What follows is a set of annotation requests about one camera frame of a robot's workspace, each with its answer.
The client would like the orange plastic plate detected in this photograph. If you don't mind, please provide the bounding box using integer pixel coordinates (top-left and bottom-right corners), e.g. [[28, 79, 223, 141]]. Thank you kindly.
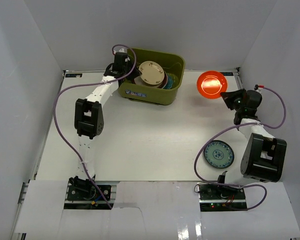
[[196, 70, 228, 100]]

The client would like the cream plate with small flowers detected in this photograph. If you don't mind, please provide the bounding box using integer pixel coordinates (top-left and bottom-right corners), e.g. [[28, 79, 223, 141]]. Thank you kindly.
[[138, 61, 165, 86]]

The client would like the dark red rimmed plate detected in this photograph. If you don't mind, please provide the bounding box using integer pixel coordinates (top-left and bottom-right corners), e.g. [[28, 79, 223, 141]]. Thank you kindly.
[[131, 72, 169, 89]]

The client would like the teal scalloped plate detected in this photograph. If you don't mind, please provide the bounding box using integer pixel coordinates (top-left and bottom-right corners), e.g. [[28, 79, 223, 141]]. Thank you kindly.
[[163, 73, 181, 90]]

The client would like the blue patterned small plate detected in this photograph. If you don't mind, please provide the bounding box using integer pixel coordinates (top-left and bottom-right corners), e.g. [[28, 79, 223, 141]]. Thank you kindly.
[[203, 140, 235, 169]]

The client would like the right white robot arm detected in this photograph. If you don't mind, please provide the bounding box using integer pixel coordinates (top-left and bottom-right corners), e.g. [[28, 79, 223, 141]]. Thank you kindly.
[[215, 85, 287, 200]]

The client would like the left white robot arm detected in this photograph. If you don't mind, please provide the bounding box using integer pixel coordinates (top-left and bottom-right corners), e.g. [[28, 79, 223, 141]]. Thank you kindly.
[[74, 52, 135, 180]]

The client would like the olive green plastic bin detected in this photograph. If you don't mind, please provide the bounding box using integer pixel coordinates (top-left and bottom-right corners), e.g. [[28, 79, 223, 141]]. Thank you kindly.
[[118, 48, 185, 106]]

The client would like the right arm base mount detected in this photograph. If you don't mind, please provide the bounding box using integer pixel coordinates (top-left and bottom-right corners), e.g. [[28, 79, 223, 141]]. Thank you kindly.
[[194, 182, 248, 213]]

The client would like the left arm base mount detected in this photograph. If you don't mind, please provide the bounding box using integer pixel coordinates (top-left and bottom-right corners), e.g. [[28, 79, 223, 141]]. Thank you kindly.
[[63, 176, 114, 210]]

